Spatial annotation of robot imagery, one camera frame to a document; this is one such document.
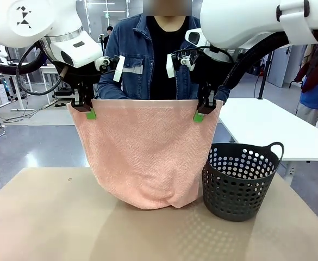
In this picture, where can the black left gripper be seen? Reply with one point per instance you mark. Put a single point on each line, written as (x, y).
(77, 74)

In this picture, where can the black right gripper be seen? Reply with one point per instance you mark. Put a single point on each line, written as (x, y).
(207, 74)

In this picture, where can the pink terry towel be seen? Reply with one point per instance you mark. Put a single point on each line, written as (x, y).
(148, 152)

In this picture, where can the dark grey perforated basket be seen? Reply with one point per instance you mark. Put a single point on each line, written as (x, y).
(237, 190)

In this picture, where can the person's left denim forearm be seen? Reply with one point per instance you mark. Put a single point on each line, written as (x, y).
(224, 93)

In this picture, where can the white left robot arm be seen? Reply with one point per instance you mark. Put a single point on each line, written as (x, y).
(25, 16)

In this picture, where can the person's right denim forearm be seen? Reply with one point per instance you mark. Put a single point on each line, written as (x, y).
(112, 91)

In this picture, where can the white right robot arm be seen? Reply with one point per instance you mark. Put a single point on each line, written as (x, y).
(256, 19)

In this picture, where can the black tripod stand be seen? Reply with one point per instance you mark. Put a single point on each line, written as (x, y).
(262, 76)

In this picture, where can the person in denim jacket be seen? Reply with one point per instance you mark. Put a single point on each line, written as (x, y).
(137, 54)

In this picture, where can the standing person in black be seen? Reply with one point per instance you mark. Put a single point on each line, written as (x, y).
(109, 30)

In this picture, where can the white door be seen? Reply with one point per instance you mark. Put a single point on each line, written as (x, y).
(279, 68)

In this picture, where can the clothes rack with garments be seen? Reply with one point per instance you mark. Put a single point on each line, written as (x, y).
(317, 76)

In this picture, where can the white workbench with frame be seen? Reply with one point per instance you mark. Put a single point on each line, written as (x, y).
(3, 81)
(48, 81)

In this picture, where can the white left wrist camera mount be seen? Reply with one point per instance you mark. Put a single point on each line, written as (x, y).
(119, 68)

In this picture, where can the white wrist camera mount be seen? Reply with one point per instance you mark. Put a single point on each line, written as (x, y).
(170, 65)
(119, 68)

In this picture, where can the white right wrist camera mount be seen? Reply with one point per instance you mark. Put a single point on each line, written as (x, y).
(170, 65)

